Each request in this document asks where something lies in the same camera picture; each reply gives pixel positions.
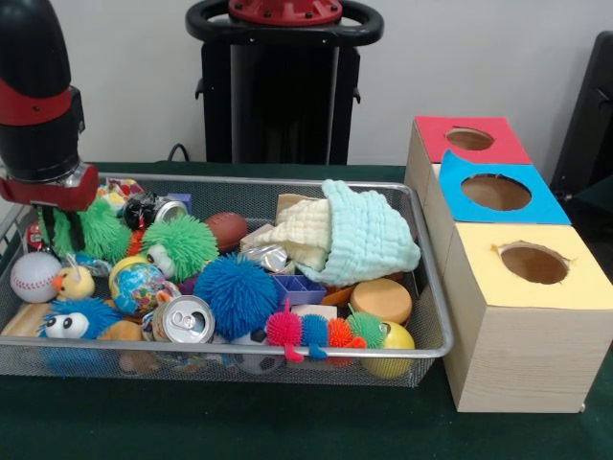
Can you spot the green spiky ball with eyes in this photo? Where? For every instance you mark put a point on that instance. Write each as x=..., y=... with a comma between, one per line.
x=179, y=246

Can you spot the dark green table cloth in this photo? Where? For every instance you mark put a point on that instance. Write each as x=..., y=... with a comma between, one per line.
x=239, y=421

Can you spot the rainbow spiky caterpillar toy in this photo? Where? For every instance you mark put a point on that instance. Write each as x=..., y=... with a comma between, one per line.
x=285, y=329

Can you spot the blue spiky rubber ball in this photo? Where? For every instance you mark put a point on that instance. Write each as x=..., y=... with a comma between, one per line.
x=237, y=297

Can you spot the white baseball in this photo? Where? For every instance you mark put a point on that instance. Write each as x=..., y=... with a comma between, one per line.
x=34, y=278

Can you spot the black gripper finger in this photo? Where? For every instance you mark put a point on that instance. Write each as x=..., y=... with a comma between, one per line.
x=47, y=225
x=76, y=232

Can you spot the shallow silver mesh bin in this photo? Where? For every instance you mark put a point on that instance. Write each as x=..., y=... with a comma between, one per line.
x=72, y=366

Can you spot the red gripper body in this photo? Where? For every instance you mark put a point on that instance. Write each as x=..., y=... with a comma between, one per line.
x=48, y=194

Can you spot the mint green cloth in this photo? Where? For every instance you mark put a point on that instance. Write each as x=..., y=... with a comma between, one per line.
x=369, y=239

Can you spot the green spiky rubber ball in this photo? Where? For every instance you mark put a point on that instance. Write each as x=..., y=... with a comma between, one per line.
x=103, y=230

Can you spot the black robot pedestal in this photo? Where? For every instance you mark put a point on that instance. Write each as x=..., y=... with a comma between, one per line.
x=287, y=96

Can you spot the silver-top drink can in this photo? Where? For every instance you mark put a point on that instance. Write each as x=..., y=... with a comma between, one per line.
x=184, y=320

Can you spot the cream knit cloth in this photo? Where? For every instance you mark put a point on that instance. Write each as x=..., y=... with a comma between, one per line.
x=301, y=225

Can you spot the yellow smiley ball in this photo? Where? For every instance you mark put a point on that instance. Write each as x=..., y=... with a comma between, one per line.
x=400, y=340

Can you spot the wooden three-hole box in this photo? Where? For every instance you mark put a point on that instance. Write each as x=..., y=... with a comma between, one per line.
x=527, y=364

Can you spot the black upright panel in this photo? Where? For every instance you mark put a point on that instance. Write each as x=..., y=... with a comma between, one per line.
x=594, y=96

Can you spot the round orange sponge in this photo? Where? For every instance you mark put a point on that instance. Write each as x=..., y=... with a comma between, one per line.
x=380, y=299

